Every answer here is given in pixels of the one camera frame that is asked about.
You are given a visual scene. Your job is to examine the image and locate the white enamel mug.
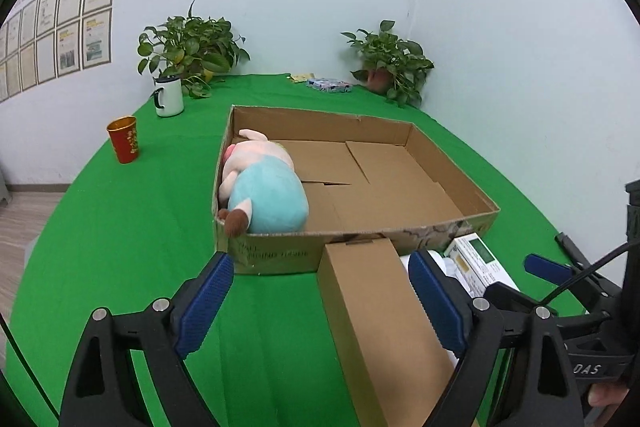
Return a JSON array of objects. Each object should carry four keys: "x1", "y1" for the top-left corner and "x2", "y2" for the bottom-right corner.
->
[{"x1": 152, "y1": 76, "x2": 184, "y2": 118}]

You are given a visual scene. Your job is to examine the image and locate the large cardboard tray box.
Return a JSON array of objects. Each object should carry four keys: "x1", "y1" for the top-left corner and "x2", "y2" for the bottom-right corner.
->
[{"x1": 212, "y1": 105, "x2": 499, "y2": 275}]

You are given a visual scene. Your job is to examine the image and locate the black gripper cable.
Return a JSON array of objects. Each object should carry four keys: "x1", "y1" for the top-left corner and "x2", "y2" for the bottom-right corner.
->
[{"x1": 537, "y1": 239, "x2": 640, "y2": 308}]

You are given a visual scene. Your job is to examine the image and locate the right potted green plant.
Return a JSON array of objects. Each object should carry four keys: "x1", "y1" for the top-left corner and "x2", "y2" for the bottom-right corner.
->
[{"x1": 341, "y1": 20, "x2": 434, "y2": 106}]

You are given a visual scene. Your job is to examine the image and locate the yellow small packet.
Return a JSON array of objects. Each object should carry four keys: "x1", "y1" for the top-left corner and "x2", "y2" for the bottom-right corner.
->
[{"x1": 288, "y1": 74, "x2": 314, "y2": 83}]

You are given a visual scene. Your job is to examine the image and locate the framed certificates on wall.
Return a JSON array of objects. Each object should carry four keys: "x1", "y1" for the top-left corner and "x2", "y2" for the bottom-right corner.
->
[{"x1": 1, "y1": 0, "x2": 114, "y2": 102}]

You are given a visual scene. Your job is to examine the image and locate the white handheld hair dryer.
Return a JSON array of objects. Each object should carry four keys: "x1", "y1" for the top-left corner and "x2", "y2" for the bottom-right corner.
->
[{"x1": 400, "y1": 251, "x2": 457, "y2": 277}]

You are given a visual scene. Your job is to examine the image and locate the pink pig plush toy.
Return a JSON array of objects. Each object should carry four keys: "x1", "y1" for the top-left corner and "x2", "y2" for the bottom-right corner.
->
[{"x1": 217, "y1": 129, "x2": 309, "y2": 237}]

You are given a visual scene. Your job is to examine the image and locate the left potted green plant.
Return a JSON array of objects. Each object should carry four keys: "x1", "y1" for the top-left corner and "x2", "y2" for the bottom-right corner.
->
[{"x1": 137, "y1": 3, "x2": 250, "y2": 100}]

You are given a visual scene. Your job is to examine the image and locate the person's right hand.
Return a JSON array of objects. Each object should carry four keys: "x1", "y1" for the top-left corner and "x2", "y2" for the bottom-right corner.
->
[{"x1": 588, "y1": 383, "x2": 629, "y2": 427}]

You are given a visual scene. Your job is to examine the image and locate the potted green plant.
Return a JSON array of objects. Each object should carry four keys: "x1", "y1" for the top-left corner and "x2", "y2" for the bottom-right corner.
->
[
  {"x1": 137, "y1": 3, "x2": 250, "y2": 100},
  {"x1": 341, "y1": 20, "x2": 434, "y2": 106}
]

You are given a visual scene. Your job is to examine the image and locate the red paper cup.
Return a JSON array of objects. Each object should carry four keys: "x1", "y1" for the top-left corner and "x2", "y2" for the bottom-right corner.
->
[{"x1": 106, "y1": 116, "x2": 139, "y2": 164}]

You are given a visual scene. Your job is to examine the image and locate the white green medicine box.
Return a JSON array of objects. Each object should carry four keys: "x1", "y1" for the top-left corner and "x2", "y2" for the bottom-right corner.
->
[{"x1": 444, "y1": 233, "x2": 518, "y2": 297}]

